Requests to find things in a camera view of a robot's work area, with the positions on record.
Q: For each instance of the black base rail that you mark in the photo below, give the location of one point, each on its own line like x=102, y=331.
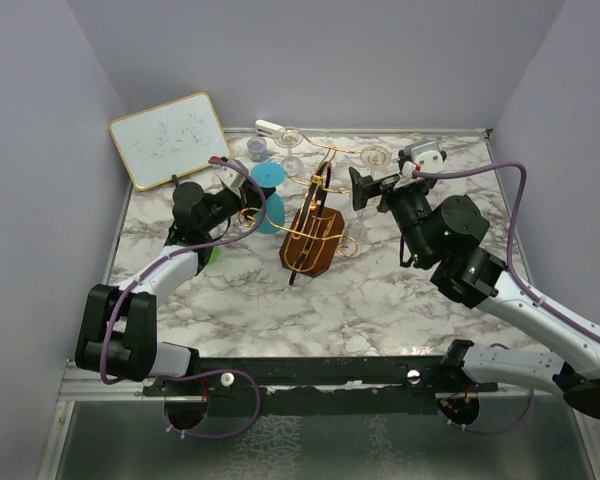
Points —
x=298, y=386

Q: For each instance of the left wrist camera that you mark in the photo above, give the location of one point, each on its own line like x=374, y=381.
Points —
x=230, y=172

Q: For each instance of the white eraser block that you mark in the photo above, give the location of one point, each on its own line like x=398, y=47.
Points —
x=268, y=129

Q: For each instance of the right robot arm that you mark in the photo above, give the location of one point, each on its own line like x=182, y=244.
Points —
x=447, y=240

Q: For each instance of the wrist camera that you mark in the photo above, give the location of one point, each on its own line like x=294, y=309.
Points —
x=230, y=172
x=422, y=156

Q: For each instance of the green plastic goblet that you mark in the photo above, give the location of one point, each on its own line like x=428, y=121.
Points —
x=215, y=252

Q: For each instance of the small blue cup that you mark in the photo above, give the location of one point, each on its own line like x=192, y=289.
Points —
x=257, y=149

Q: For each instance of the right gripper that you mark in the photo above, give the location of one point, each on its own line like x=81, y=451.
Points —
x=364, y=187

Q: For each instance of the gold wire wine glass rack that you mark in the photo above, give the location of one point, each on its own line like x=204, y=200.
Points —
x=316, y=233

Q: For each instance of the clear wine glass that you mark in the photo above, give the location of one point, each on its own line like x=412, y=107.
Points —
x=288, y=139
x=376, y=158
x=356, y=231

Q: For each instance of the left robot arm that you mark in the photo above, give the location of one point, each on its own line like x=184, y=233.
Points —
x=118, y=334

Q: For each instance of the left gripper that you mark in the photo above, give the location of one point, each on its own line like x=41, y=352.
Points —
x=250, y=196

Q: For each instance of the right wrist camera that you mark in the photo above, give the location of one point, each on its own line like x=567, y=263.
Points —
x=422, y=156

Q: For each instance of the small whiteboard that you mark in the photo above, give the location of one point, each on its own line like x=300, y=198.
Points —
x=174, y=139

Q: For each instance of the blue plastic goblet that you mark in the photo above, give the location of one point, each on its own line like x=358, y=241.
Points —
x=270, y=176

